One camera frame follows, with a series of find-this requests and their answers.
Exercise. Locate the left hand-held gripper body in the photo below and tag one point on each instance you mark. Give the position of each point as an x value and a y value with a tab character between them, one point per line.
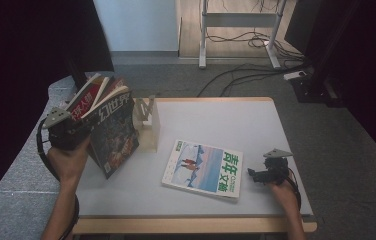
67	133

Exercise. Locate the black equipment stand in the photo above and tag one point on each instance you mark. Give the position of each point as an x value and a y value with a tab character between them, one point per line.
316	90

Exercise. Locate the white snow scene magazine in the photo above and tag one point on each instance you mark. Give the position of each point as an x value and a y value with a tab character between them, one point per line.
202	166

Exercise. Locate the person's right hand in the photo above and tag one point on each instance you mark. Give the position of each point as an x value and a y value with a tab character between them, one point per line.
287	196

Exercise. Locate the red planet cover magazine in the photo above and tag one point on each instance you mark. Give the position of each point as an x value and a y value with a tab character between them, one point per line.
114	85

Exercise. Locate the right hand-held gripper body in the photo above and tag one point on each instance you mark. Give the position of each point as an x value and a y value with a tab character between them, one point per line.
277	170

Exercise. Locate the beige expanding book stand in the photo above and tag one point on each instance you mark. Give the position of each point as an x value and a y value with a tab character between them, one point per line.
149	133

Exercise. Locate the red portrait cover magazine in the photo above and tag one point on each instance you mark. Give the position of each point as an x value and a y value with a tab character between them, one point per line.
82	100

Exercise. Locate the dark blue illustrated magazine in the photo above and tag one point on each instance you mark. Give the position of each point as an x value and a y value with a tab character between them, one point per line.
116	140

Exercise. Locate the person's left hand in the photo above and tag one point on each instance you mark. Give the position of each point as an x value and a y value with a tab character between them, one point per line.
67	163

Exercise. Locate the white power strip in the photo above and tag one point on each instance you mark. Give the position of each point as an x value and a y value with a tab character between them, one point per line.
294	75

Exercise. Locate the black post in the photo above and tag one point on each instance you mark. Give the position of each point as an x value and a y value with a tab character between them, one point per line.
77	73

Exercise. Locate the grey upholstered bench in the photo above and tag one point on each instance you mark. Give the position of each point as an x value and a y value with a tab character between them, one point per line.
16	186

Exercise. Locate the white metal desk frame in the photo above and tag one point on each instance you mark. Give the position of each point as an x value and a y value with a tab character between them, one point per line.
239	20

